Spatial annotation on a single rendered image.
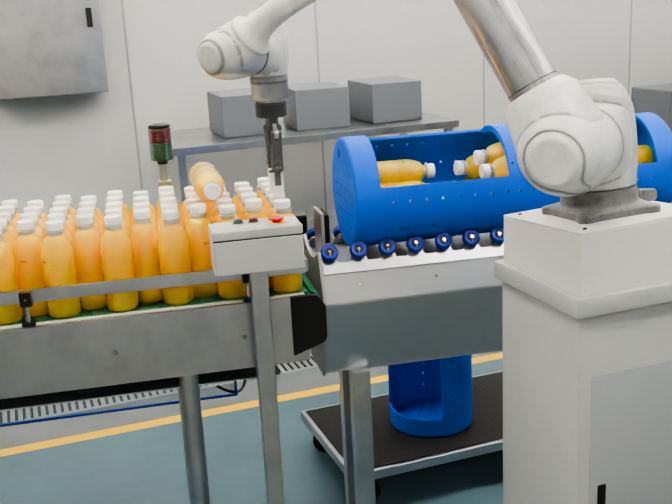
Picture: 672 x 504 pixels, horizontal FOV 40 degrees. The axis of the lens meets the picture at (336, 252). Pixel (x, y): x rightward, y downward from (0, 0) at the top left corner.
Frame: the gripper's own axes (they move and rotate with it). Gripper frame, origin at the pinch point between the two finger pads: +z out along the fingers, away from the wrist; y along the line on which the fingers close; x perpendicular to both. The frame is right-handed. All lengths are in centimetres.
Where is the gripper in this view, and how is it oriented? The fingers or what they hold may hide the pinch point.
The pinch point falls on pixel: (276, 184)
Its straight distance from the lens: 226.4
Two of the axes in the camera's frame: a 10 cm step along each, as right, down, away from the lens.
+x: -9.8, 1.0, -1.9
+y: -2.1, -2.5, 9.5
